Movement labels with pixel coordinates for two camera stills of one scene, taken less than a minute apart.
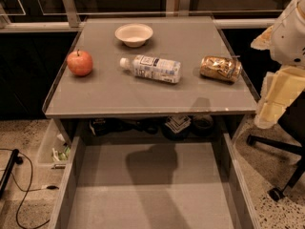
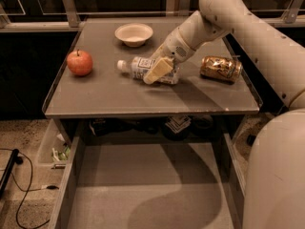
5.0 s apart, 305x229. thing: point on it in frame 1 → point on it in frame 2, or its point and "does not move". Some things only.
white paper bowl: (133, 34) does not move
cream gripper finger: (281, 88) → (161, 69)
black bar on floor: (15, 158) does not move
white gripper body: (288, 38) → (172, 50)
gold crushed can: (224, 68) does not move
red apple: (80, 63) does not move
